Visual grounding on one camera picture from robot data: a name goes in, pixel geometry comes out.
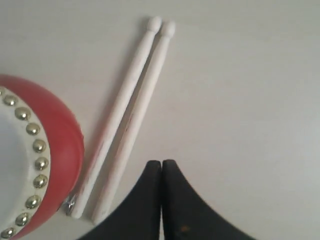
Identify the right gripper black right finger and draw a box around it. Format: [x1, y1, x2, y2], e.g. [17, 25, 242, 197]
[161, 159, 253, 240]

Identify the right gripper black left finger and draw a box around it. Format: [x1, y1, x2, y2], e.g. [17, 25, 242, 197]
[80, 160, 162, 240]

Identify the wooden drumstick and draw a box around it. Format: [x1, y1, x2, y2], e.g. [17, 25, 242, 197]
[70, 16, 162, 219]
[92, 21, 176, 224]

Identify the red small drum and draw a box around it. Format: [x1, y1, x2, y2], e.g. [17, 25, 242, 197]
[0, 74, 84, 240]

